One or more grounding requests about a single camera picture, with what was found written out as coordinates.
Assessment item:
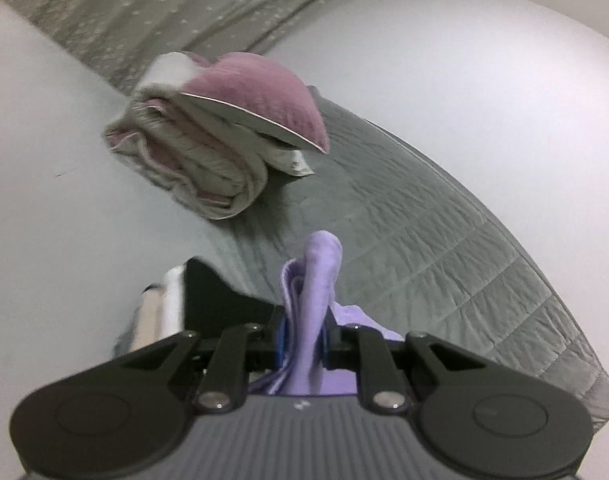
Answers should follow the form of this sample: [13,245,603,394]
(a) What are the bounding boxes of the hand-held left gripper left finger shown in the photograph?
[117,305,290,413]

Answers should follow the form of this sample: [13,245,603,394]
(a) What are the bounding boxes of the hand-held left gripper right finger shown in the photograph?
[321,310,485,413]

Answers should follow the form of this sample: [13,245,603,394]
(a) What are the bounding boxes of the purple pants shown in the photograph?
[249,230,405,396]

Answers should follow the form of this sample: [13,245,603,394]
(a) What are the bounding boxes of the stack of folded clothes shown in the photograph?
[114,256,285,361]

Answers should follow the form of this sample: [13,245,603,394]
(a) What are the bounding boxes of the grey quilted bedspread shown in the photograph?
[204,85,609,431]

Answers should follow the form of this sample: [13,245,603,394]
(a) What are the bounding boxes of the pink and white folded quilt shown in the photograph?
[103,51,330,221]

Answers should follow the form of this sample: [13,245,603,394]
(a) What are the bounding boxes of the grey starred curtain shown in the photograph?
[0,0,400,96]

